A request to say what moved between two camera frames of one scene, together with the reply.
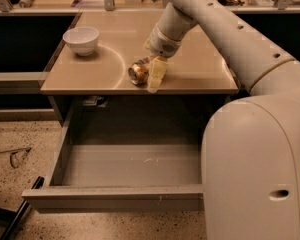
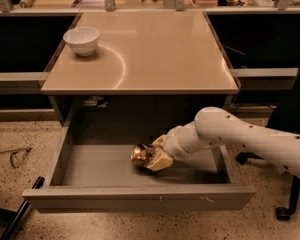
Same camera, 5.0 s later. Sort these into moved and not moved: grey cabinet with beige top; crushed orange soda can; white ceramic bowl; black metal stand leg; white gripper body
Moved: white gripper body; crushed orange soda can
Not moved: white ceramic bowl; grey cabinet with beige top; black metal stand leg
